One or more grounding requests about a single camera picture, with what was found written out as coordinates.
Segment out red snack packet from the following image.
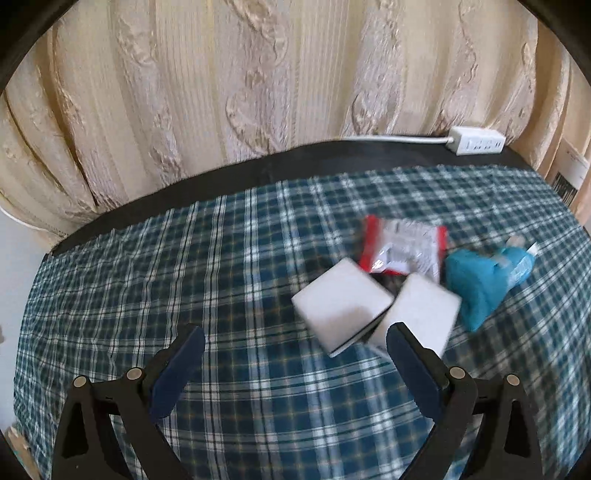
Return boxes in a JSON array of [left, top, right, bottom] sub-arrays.
[[359, 215, 450, 282]]

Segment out beige patterned curtain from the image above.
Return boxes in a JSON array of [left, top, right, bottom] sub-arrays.
[[0, 0, 591, 241]]

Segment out white power cable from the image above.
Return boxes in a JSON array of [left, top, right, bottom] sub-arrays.
[[339, 134, 455, 145]]

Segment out white power strip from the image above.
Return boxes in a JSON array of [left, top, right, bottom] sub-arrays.
[[447, 127, 505, 156]]

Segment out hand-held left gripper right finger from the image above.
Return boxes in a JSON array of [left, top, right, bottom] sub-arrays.
[[386, 322, 546, 480]]

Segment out blue towel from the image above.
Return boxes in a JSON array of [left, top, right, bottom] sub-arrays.
[[445, 247, 536, 333]]

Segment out white cord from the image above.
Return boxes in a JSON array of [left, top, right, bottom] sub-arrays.
[[0, 205, 56, 234]]

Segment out white sponge block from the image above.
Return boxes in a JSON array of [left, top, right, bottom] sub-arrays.
[[367, 273, 462, 361], [292, 257, 395, 358]]

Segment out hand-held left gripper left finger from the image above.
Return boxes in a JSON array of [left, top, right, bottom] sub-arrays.
[[51, 323, 207, 480]]

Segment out printed cardboard box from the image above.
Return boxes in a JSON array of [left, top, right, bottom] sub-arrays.
[[549, 138, 591, 217]]

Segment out blue plaid tablecloth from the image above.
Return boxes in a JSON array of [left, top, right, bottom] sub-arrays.
[[13, 166, 591, 480]]

